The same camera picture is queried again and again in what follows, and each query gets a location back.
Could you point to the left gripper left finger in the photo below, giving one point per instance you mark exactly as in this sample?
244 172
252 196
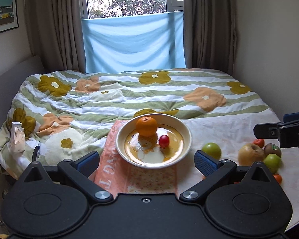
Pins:
80 175

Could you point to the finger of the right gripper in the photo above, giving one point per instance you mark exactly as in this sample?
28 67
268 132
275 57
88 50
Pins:
291 117
267 130

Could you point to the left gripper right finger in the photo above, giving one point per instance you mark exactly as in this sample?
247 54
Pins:
217 174

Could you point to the small mandarin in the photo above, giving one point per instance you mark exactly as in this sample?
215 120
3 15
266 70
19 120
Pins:
278 178
259 142

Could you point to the brown kiwi with sticker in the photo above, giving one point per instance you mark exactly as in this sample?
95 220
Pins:
272 149

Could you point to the green apple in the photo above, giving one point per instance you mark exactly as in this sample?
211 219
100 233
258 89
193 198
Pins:
212 149
272 162

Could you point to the large brownish apple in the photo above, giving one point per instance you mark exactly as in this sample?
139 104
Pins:
250 153

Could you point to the small mandarin front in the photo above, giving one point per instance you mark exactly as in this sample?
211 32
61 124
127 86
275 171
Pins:
278 178

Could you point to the red cherry tomato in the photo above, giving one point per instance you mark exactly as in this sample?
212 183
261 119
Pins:
164 141

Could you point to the orange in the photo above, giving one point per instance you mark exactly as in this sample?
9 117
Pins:
146 126

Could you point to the white floral towel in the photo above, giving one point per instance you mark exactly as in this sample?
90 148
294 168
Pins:
234 135

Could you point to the floral striped duvet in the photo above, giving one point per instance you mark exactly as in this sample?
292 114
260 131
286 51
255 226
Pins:
71 113

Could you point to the small plastic bottle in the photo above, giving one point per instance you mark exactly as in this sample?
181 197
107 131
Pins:
17 138

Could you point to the cream oval duck bowl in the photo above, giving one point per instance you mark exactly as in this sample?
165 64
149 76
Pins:
145 152

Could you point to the grey headboard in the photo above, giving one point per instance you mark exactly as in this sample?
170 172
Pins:
11 80

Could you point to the right brown curtain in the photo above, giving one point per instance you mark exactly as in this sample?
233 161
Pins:
209 34

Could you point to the brown curtain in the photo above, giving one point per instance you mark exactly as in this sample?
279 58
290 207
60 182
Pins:
55 33
209 34

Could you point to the light blue window cloth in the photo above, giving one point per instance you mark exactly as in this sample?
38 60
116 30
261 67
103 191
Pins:
134 43

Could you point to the left brown curtain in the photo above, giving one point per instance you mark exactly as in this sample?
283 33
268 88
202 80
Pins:
55 33

